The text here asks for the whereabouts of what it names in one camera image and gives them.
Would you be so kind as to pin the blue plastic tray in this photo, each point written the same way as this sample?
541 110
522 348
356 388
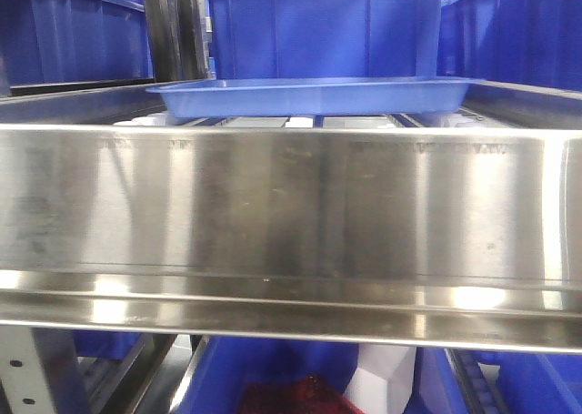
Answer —
332 96

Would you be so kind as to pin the blue bin lower shelf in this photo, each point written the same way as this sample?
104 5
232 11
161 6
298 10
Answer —
229 365

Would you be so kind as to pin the blue bin centre upper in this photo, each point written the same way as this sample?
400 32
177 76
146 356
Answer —
324 38

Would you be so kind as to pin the blue bin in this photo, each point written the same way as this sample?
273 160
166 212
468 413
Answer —
324 38
530 42
70 41

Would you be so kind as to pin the red cloth in bin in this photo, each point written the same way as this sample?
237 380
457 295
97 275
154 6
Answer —
311 394

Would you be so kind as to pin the white plastic container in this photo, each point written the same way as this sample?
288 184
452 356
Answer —
383 379

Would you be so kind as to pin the blue bin right upper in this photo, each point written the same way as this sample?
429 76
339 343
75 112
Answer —
530 42

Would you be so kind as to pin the blue bin left upper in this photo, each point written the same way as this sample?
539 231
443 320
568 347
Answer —
70 41

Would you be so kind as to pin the stainless steel shelf rail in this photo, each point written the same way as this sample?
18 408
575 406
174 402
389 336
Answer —
462 237

